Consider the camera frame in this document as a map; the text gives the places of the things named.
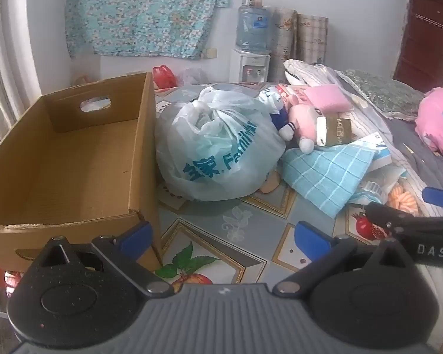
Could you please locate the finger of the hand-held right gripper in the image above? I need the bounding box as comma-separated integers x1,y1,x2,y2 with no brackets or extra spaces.
365,203,410,237
422,187,443,209

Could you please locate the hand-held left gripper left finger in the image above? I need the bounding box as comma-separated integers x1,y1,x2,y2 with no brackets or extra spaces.
32,221,176,297

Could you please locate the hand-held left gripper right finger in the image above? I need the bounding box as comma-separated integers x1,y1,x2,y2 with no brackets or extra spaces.
273,221,417,297

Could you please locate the blue checkered towel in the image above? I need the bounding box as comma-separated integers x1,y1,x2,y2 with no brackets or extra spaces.
280,143,380,219

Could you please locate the brown cardboard box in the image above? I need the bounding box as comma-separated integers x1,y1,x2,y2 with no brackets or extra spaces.
0,72,164,274

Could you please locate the pink white plush toy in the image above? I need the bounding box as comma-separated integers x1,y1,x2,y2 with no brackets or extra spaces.
269,96,353,155

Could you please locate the pink sponge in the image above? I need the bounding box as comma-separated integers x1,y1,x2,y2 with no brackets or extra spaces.
303,83,354,114

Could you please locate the orange white cloth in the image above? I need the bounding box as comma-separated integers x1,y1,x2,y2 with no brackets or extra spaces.
386,185,418,216

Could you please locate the pink blanket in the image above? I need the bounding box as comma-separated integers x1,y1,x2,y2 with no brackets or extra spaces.
414,86,443,163

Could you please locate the white striped blanket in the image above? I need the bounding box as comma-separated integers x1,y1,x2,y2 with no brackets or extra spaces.
284,59,407,178

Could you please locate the green patterned pillow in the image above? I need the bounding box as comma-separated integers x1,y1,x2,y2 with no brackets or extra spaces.
335,68,426,121

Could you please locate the white plastic bag blue print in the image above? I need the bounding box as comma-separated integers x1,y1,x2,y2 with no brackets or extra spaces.
155,85,288,202

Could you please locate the white blue tissue packet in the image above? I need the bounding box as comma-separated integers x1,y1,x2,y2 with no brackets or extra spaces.
259,86,283,106

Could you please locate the small red plastic bag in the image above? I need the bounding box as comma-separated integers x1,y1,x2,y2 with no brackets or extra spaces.
152,64,178,90

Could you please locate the dark red door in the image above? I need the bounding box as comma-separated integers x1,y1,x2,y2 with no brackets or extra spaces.
391,0,443,94

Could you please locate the clear plastic bag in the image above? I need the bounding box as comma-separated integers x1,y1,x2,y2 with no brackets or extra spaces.
178,67,209,87

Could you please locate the white water dispenser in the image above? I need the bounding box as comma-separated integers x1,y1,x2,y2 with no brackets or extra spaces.
231,48,272,83

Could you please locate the plaid rolled mat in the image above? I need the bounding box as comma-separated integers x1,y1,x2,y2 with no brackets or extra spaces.
295,13,329,68

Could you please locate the floral rolled mat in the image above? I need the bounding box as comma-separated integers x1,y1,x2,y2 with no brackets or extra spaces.
270,7,298,83

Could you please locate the white curtain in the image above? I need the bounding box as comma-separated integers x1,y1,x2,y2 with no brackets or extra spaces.
0,0,43,144

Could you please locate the teal floral hanging cloth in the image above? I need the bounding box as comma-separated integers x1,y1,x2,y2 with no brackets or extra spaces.
64,0,232,60

